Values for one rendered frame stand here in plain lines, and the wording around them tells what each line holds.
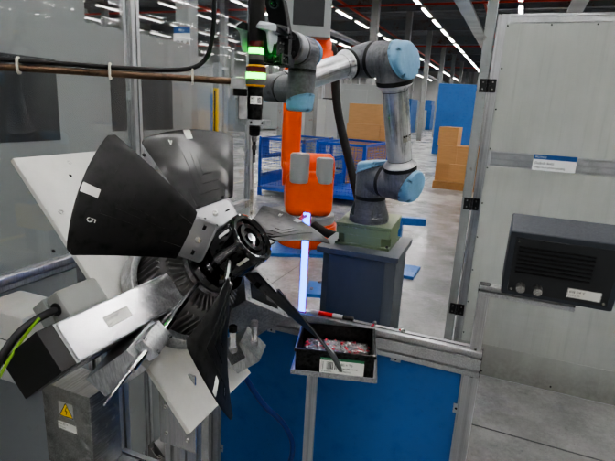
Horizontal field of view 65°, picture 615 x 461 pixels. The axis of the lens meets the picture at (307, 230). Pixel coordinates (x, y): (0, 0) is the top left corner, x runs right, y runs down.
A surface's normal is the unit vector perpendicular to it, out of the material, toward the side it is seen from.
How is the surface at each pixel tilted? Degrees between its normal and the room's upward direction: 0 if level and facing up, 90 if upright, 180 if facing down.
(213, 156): 40
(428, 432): 90
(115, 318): 50
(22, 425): 90
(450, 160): 90
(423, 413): 90
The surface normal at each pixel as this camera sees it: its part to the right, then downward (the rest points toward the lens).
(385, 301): 0.40, 0.25
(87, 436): -0.38, 0.22
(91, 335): 0.74, -0.51
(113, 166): 0.70, -0.10
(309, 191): 0.08, 0.26
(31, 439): 0.92, 0.14
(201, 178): 0.12, -0.50
